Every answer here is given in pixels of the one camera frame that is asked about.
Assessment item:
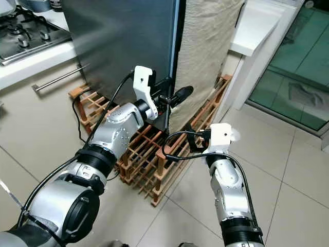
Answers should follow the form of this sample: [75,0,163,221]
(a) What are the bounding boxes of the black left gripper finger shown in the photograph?
[171,86,194,109]

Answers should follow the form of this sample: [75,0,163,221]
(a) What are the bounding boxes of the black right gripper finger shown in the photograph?
[183,123,197,152]

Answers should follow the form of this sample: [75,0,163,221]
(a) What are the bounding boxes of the beige towel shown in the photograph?
[166,0,245,135]

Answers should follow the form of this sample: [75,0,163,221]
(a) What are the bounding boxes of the grey steel fridge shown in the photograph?
[62,0,187,133]

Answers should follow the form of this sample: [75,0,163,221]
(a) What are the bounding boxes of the wooden wine rack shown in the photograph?
[68,74,233,207]

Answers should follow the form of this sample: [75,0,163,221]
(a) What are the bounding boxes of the white ledge column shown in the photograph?
[213,0,305,124]

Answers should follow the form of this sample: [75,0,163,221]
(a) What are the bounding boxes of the glass sliding door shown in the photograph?
[246,4,329,132]

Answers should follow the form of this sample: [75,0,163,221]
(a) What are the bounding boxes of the white kitchen cabinet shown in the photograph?
[0,41,98,217]

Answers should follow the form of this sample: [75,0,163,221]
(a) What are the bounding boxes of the dark jar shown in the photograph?
[50,0,64,12]

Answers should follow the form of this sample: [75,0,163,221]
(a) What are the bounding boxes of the steel gas hob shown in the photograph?
[0,10,74,66]

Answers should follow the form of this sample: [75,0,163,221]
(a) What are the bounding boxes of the grey metal pot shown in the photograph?
[26,0,52,12]

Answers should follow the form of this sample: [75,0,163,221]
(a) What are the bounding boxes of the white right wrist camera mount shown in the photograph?
[202,122,237,155]

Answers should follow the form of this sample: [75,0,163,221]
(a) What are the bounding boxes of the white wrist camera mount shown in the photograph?
[133,65,160,122]
[202,122,237,155]

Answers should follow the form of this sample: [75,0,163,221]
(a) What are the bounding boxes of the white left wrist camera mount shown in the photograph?
[133,65,160,122]

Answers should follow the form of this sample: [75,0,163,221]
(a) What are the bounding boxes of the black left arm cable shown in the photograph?
[18,71,135,232]

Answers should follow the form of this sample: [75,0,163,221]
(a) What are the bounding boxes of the black power cord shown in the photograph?
[71,98,88,145]

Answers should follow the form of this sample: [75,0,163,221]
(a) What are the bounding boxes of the steel drawer handle bar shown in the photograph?
[31,64,89,92]

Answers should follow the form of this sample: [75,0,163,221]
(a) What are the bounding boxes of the thin plastic cable tie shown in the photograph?
[0,180,27,213]

